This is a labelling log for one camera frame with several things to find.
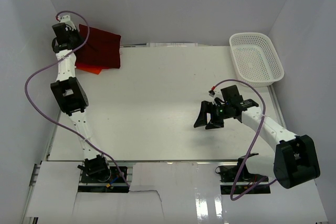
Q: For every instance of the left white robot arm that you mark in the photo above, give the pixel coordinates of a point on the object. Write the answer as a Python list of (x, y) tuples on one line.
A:
[(72, 99)]

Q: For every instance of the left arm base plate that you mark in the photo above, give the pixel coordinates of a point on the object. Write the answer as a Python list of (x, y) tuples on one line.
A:
[(99, 177)]

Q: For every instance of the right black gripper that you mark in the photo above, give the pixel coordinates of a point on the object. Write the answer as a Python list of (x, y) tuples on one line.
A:
[(208, 107)]

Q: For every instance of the white perforated plastic basket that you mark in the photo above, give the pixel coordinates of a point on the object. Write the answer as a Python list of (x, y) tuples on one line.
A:
[(255, 59)]

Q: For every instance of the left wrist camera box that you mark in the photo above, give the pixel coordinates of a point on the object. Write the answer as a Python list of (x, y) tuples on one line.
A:
[(67, 20)]

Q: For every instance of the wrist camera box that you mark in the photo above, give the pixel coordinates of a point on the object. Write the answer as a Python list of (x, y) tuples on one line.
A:
[(215, 93), (67, 20)]

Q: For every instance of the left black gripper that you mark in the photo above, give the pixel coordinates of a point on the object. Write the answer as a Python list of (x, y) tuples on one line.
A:
[(81, 40)]

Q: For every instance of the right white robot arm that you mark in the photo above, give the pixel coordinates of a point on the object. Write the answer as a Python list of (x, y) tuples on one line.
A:
[(294, 161)]

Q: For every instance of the dark red t-shirt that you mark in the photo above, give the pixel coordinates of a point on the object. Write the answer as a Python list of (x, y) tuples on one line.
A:
[(101, 50)]

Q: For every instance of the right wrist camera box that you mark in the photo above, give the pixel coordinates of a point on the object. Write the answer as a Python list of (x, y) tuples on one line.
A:
[(215, 93)]

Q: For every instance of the folded orange t-shirt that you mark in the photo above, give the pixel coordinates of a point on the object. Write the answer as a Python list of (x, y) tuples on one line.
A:
[(88, 68)]

